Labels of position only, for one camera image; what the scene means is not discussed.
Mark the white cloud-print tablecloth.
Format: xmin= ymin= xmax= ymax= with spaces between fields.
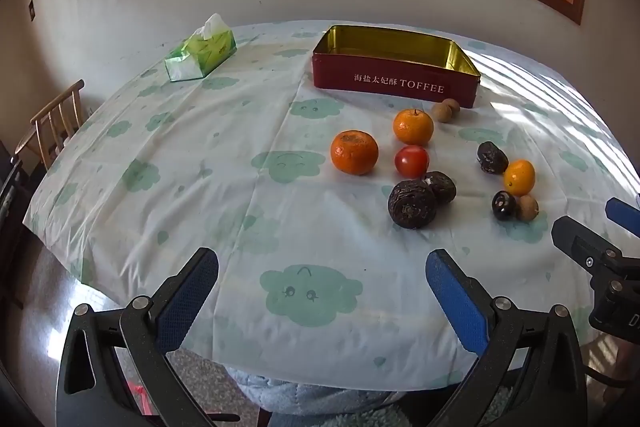
xmin=25 ymin=22 xmax=639 ymax=391

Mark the dark shiny chestnut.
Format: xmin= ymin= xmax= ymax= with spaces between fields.
xmin=491 ymin=191 xmax=518 ymax=221

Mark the large dark wrinkled passion fruit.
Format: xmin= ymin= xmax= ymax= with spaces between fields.
xmin=387 ymin=180 xmax=437 ymax=230

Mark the small orange kumquat tangerine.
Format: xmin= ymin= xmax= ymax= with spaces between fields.
xmin=503 ymin=159 xmax=536 ymax=197

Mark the red gold toffee tin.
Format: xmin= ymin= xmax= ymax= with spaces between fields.
xmin=311 ymin=25 xmax=480 ymax=108

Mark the red tomato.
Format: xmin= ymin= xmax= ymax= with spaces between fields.
xmin=394 ymin=145 xmax=430 ymax=179

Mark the large rough orange tangerine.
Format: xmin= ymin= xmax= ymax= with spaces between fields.
xmin=330 ymin=130 xmax=378 ymax=176

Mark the smooth orange tangerine with stem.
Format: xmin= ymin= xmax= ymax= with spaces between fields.
xmin=393 ymin=108 xmax=434 ymax=146

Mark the dark passion fruit behind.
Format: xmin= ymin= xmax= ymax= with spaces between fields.
xmin=422 ymin=171 xmax=457 ymax=206

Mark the brown longan front by tin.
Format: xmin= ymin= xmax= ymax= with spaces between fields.
xmin=432 ymin=103 xmax=454 ymax=124

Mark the green tissue pack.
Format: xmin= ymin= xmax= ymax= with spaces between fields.
xmin=164 ymin=13 xmax=236 ymax=82

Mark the brown longan back by tin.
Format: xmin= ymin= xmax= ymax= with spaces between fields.
xmin=442 ymin=98 xmax=460 ymax=116

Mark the brown longan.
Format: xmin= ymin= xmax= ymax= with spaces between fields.
xmin=516 ymin=194 xmax=539 ymax=222
xmin=442 ymin=98 xmax=460 ymax=116
xmin=432 ymin=103 xmax=454 ymax=124

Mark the wooden chair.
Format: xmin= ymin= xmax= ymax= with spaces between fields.
xmin=13 ymin=79 xmax=87 ymax=171

